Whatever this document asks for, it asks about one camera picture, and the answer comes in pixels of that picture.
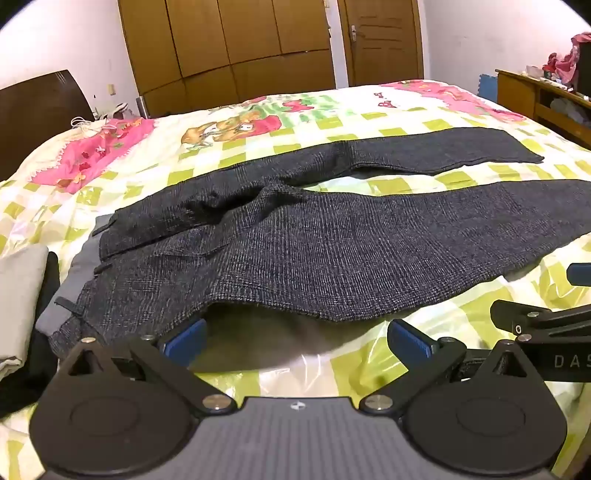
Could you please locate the wooden side cabinet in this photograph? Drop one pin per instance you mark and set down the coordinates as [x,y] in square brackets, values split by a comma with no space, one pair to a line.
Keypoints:
[517,92]

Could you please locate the red crumpled cloth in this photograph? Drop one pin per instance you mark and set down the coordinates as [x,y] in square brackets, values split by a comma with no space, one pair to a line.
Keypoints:
[565,60]

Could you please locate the brown wooden door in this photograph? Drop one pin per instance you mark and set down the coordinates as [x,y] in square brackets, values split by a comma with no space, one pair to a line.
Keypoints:
[383,41]

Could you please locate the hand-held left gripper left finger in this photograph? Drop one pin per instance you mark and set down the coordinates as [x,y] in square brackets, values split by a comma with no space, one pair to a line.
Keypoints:
[184,342]

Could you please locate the brown wooden wardrobe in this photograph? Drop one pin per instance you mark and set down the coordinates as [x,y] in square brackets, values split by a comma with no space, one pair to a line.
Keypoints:
[221,46]

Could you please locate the metal pole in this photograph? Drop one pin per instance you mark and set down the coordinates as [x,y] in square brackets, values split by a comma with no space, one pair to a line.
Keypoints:
[143,107]

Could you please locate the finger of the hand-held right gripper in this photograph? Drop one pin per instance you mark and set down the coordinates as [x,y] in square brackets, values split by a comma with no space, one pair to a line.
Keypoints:
[535,317]
[580,273]

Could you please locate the folded grey cloth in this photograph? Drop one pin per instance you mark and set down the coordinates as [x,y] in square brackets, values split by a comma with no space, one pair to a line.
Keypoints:
[18,304]

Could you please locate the blue foam mat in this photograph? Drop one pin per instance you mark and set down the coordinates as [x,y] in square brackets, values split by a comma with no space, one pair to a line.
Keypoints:
[487,87]

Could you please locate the dark wooden headboard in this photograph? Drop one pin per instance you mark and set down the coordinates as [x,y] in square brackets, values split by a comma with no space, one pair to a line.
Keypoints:
[37,115]

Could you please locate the dark grey checked pants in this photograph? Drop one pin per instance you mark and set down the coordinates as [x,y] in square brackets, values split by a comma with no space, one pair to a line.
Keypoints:
[323,258]

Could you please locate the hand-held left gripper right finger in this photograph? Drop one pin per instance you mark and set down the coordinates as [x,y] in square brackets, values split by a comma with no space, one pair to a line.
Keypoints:
[410,344]

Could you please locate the dark object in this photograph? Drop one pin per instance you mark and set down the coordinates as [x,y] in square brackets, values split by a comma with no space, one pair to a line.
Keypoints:
[581,76]

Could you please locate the folded black cloth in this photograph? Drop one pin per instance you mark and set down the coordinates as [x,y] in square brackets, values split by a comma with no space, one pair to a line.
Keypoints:
[44,364]

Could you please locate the checked printed blanket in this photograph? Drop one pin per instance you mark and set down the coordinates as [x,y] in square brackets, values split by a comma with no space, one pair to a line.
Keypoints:
[392,184]

